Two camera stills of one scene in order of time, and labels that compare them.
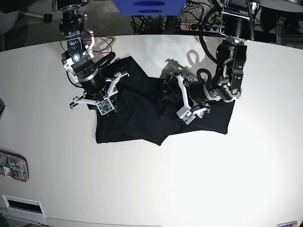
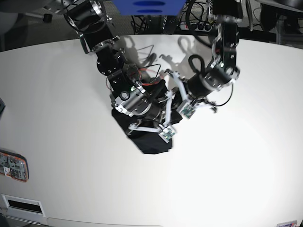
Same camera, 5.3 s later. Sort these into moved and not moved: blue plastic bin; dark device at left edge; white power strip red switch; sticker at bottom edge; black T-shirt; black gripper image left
Moved: black T-shirt; black gripper image left
Not moved: blue plastic bin; dark device at left edge; white power strip red switch; sticker at bottom edge
